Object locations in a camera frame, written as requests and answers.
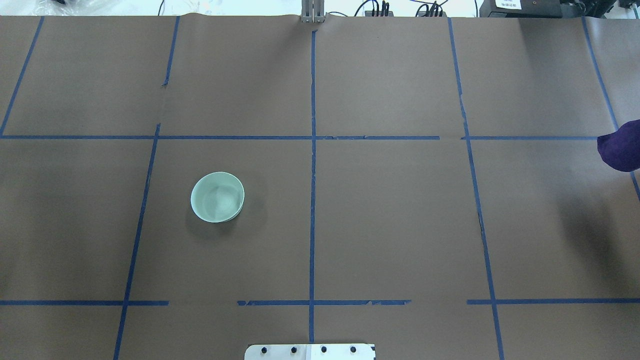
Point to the purple cloth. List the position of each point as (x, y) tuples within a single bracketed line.
[(621, 149)]

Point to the black desktop box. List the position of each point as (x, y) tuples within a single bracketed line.
[(543, 9)]

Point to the pale green bowl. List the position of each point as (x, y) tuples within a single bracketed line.
[(217, 197)]

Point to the aluminium frame post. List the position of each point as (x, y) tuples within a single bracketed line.
[(313, 11)]

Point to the white pedestal base plate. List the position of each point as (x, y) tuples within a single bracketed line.
[(311, 351)]

